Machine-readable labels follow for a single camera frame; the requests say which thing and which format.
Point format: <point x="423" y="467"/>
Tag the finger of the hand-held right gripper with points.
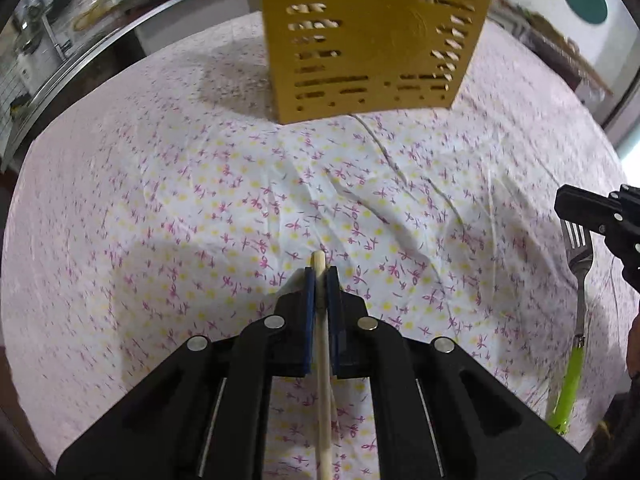
<point x="582" y="207"/>

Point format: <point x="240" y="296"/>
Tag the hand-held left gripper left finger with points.
<point x="310" y="320"/>

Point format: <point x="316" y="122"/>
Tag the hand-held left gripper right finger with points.
<point x="334" y="320"/>

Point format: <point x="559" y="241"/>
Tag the wooden chopstick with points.
<point x="325" y="420"/>

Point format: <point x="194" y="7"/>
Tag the gold slotted utensil holder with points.
<point x="375" y="35"/>

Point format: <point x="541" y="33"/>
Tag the cluttered side shelf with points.
<point x="555" y="50"/>

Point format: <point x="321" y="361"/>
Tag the floral tablecloth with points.
<point x="150" y="210"/>

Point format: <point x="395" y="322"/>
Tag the steel kitchen counter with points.
<point x="100" y="45"/>

